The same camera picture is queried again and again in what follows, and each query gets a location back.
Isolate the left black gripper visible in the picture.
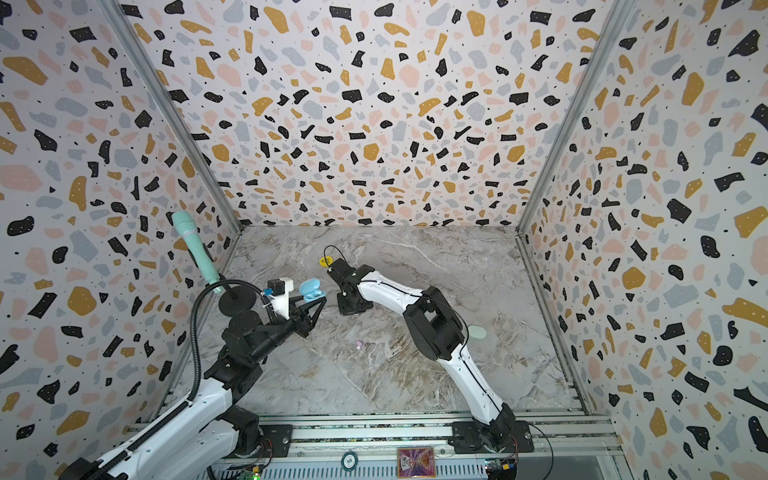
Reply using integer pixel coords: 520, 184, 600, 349
253, 291, 327, 366

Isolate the blue earbud case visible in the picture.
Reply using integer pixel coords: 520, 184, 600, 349
299, 278, 326, 302

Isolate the mint green earbud case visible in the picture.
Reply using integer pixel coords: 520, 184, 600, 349
468, 325, 488, 340

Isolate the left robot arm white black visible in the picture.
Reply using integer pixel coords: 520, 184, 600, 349
60, 296, 327, 479

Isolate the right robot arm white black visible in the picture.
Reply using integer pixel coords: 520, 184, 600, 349
328, 260, 516, 452

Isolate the black round microphone stand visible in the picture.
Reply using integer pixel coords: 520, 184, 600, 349
218, 284, 259, 317

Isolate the round white badge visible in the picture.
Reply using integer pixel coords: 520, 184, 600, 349
341, 451, 358, 472

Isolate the mint green microphone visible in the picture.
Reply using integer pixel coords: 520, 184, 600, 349
171, 211, 220, 285

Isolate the pink square card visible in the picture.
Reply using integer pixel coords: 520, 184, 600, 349
396, 447, 437, 479

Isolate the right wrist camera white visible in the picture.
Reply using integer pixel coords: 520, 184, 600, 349
328, 259, 359, 288

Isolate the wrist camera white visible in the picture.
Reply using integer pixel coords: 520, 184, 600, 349
328, 259, 359, 288
264, 277, 294, 320

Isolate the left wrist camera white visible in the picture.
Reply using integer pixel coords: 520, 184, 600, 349
264, 277, 294, 320

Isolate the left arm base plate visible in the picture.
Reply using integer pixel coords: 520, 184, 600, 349
225, 424, 294, 460

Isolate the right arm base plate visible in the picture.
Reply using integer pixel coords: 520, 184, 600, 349
447, 420, 535, 455

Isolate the left aluminium corner post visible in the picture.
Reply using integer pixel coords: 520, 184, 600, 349
96, 1, 243, 236

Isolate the aluminium corner post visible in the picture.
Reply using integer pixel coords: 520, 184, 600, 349
517, 0, 637, 235
96, 1, 243, 236

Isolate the right aluminium corner post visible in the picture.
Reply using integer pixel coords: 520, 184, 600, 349
517, 0, 637, 235

